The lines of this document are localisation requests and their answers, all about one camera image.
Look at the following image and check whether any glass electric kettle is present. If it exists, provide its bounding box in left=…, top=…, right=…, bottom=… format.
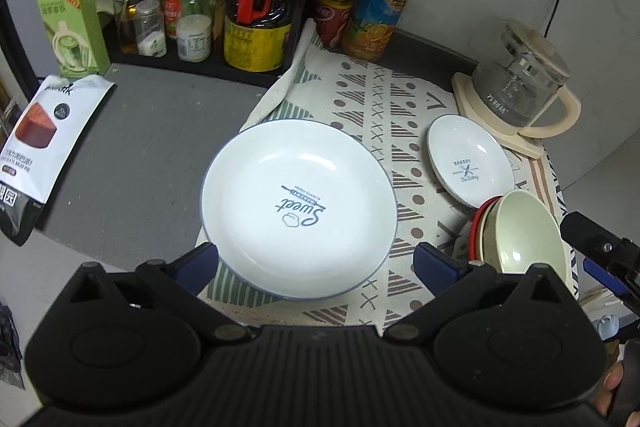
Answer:
left=471, top=18, right=582, bottom=139

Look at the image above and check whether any snack pouch white black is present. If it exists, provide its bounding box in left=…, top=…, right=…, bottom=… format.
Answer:
left=1, top=75, right=114, bottom=246

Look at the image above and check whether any right hand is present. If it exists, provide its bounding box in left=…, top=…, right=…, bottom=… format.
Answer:
left=591, top=361, right=624, bottom=417

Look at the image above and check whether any large pale green bowl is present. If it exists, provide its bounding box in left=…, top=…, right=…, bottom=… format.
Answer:
left=478, top=196, right=506, bottom=272

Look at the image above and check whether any white cap jar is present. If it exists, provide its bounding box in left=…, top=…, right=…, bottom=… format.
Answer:
left=176, top=14, right=212, bottom=63

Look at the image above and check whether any lower red soda can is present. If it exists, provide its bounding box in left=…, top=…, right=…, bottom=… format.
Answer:
left=314, top=0, right=352, bottom=49

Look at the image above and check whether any large white plate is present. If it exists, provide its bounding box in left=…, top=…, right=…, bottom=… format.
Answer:
left=200, top=119, right=398, bottom=300

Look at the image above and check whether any green product box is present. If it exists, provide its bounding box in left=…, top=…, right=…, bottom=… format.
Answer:
left=37, top=0, right=111, bottom=79

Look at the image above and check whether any white plate blue print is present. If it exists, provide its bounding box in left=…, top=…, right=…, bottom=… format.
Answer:
left=426, top=115, right=515, bottom=208

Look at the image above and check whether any black kitchen rack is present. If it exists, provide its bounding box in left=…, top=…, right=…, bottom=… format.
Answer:
left=1, top=0, right=310, bottom=95

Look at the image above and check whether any small spice shaker jar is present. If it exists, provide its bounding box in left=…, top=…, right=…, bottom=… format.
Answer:
left=134, top=0, right=167, bottom=57

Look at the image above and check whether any red and black bowl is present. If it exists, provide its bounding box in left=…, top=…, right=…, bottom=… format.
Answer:
left=469, top=196, right=500, bottom=261

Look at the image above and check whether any cream kettle base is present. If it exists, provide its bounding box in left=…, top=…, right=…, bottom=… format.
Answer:
left=451, top=72, right=544, bottom=159

